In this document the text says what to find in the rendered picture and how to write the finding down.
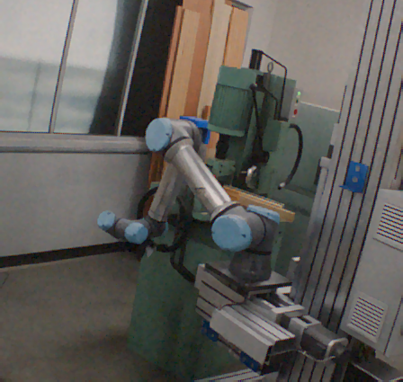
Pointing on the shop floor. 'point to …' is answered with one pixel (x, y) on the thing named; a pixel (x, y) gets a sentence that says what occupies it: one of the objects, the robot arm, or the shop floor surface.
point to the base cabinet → (176, 313)
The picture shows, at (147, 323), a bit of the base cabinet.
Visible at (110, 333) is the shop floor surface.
